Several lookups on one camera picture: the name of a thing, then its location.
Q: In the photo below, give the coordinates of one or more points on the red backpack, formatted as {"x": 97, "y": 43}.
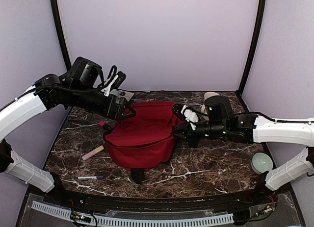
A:
{"x": 144, "y": 141}

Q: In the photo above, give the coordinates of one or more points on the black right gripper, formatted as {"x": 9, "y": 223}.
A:
{"x": 187, "y": 134}

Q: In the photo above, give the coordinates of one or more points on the white pen purple cap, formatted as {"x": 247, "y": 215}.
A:
{"x": 91, "y": 178}

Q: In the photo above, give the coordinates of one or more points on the white slotted cable duct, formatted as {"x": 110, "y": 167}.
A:
{"x": 132, "y": 219}

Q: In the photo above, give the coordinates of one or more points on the white mug with red pattern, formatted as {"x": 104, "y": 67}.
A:
{"x": 206, "y": 96}

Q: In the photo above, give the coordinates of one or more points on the pink capped black marker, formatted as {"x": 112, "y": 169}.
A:
{"x": 105, "y": 126}

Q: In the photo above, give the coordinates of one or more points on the floral patterned square plate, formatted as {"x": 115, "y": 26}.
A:
{"x": 125, "y": 94}

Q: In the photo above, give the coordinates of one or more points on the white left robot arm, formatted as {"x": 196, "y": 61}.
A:
{"x": 45, "y": 94}

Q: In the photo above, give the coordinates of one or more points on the black enclosure frame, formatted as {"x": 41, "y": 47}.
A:
{"x": 171, "y": 50}

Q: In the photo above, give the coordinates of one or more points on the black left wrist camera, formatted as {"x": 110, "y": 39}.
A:
{"x": 84, "y": 72}

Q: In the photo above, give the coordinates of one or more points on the pink yellow highlighter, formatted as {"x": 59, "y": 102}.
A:
{"x": 92, "y": 153}

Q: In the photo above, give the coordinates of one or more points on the pale green ceramic bowl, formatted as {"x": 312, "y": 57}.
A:
{"x": 114, "y": 92}

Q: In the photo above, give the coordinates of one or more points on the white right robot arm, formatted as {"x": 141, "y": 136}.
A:
{"x": 251, "y": 128}

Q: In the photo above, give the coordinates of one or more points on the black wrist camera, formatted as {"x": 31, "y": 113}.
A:
{"x": 218, "y": 108}
{"x": 84, "y": 72}

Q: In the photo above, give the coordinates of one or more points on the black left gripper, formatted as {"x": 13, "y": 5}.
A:
{"x": 116, "y": 113}

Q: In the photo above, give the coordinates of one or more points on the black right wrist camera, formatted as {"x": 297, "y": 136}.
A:
{"x": 218, "y": 108}

